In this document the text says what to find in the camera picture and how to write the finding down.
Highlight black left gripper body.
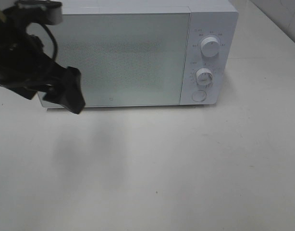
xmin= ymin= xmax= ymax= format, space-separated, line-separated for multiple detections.
xmin=0 ymin=9 xmax=86 ymax=114

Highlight white microwave door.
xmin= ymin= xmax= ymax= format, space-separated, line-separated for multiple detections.
xmin=50 ymin=13 xmax=190 ymax=107

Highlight round white door button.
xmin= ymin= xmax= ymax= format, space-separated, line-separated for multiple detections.
xmin=191 ymin=90 xmax=207 ymax=102

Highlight white microwave knob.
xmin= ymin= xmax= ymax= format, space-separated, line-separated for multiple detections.
xmin=200 ymin=35 xmax=220 ymax=58
xmin=194 ymin=68 xmax=213 ymax=86

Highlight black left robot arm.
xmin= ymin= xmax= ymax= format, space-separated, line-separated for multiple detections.
xmin=0 ymin=0 xmax=86 ymax=114

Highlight white microwave oven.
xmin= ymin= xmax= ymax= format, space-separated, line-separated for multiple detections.
xmin=50 ymin=0 xmax=239 ymax=107

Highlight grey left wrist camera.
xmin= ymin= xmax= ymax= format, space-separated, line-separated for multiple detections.
xmin=14 ymin=0 xmax=62 ymax=26

